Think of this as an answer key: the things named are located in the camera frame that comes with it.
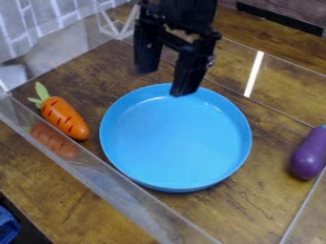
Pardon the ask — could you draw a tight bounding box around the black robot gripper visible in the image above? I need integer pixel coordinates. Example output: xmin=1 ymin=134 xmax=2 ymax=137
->
xmin=133 ymin=0 xmax=222 ymax=97

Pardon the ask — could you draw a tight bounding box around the blue round tray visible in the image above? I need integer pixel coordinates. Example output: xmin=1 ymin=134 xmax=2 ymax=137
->
xmin=99 ymin=84 xmax=252 ymax=193

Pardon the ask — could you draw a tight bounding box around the orange toy carrot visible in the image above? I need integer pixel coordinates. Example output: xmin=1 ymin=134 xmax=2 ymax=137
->
xmin=28 ymin=82 xmax=91 ymax=140

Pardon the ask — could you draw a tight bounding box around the purple toy eggplant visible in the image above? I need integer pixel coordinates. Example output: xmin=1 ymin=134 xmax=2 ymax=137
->
xmin=288 ymin=124 xmax=326 ymax=180

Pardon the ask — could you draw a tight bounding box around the blue object at corner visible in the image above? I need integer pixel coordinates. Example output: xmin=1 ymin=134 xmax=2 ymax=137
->
xmin=0 ymin=206 xmax=20 ymax=244

